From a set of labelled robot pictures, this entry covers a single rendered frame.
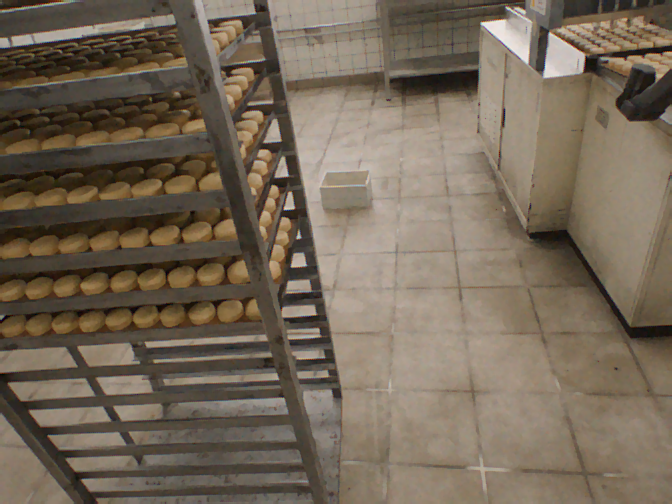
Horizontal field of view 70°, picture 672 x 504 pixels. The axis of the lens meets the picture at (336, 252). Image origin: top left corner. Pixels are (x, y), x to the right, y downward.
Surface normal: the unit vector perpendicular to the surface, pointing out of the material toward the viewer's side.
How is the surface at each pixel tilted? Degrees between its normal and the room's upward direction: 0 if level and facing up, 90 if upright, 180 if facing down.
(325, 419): 0
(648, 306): 90
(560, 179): 90
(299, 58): 90
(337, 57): 90
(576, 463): 0
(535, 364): 0
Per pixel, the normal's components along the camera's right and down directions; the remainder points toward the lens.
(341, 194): -0.17, 0.57
